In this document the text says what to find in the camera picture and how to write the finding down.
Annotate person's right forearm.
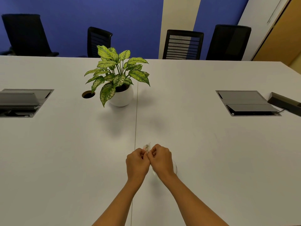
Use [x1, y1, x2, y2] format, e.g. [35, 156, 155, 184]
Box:
[161, 173, 230, 226]

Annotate glass bowl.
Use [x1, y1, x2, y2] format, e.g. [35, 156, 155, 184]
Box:
[151, 159, 178, 178]

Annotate green spotted leaf plant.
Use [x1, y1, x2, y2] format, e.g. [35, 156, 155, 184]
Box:
[84, 45, 151, 108]

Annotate person's left forearm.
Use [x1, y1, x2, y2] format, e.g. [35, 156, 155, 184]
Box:
[92, 179, 143, 226]

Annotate black slatted-back office chair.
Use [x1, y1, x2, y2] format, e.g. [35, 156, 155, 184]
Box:
[162, 29, 204, 60]

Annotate white round plant pot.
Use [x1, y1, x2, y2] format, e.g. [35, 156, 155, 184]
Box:
[108, 84, 134, 107]

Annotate person's left hand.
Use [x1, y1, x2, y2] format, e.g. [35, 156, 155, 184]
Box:
[126, 148, 151, 184]

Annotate grey table cable box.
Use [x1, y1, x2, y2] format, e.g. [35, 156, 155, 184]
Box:
[0, 89, 55, 118]
[215, 90, 282, 117]

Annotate black solid-back office chair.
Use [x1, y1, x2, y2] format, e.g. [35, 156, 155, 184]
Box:
[206, 24, 252, 61]
[1, 13, 60, 57]

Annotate black mesh office chair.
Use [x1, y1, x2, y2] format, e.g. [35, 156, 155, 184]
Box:
[87, 26, 113, 58]

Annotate black rectangular device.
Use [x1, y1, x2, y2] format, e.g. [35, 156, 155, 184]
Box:
[267, 92, 301, 117]

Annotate wooden door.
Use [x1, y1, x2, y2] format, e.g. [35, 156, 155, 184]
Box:
[252, 0, 301, 74]

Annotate person's right hand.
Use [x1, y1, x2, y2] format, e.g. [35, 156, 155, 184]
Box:
[147, 144, 177, 181]

